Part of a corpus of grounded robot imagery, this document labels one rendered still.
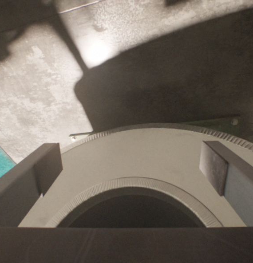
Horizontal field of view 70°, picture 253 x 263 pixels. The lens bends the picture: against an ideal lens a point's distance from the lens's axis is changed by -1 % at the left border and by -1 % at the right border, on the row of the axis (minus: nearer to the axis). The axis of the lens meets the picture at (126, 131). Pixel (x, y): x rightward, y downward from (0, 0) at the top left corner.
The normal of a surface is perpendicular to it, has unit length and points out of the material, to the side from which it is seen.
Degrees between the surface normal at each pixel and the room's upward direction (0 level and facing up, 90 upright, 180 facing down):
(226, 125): 0
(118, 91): 0
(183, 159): 90
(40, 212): 90
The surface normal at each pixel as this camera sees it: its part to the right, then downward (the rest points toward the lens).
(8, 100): -0.13, 0.65
